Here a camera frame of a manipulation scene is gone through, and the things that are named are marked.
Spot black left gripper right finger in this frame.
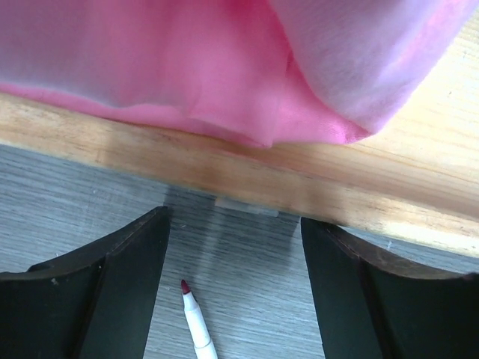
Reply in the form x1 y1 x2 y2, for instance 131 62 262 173
301 218 478 358

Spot white pen purple end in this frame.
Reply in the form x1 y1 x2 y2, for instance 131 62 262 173
181 280 219 359

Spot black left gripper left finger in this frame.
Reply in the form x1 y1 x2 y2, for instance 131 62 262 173
1 206 171 358

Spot pink shirt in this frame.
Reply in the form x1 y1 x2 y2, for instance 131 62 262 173
1 1 478 147

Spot wooden rack base tray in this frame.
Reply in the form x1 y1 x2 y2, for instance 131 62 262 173
1 16 478 257

